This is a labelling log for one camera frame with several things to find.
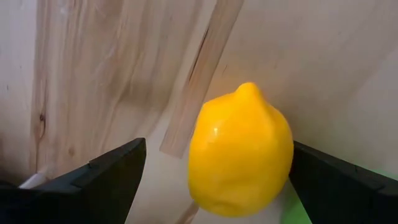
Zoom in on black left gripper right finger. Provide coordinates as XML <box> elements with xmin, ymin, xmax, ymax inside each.
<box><xmin>289</xmin><ymin>140</ymin><xmax>398</xmax><ymax>224</ymax></box>

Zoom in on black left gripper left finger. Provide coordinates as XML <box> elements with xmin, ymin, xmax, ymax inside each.
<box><xmin>0</xmin><ymin>138</ymin><xmax>147</xmax><ymax>224</ymax></box>

